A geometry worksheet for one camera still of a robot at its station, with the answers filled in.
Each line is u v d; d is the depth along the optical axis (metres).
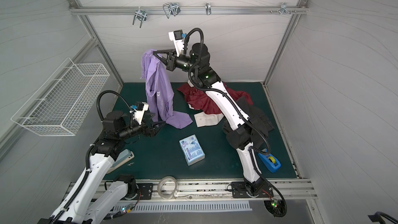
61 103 0.69
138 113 0.62
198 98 1.05
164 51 0.58
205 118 1.01
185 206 0.70
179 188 0.75
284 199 0.71
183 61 0.58
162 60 0.60
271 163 0.78
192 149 0.82
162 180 0.73
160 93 0.77
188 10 0.78
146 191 0.74
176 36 0.54
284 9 0.76
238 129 0.50
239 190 0.73
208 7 0.72
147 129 0.63
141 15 0.80
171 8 0.77
